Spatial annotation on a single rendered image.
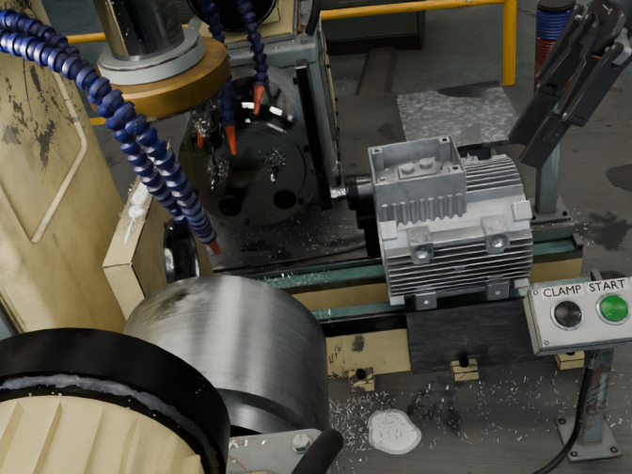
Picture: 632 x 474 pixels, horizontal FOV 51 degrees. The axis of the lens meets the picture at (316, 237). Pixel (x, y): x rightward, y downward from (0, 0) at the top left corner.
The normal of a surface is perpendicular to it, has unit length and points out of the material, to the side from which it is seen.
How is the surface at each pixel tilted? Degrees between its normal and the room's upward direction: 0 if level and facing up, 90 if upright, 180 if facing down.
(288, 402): 51
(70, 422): 23
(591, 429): 90
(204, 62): 0
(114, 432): 40
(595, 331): 32
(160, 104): 90
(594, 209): 0
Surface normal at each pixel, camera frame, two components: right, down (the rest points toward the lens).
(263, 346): 0.44, -0.72
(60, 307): 0.99, -0.13
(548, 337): -0.13, -0.34
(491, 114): -0.16, -0.79
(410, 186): 0.04, 0.60
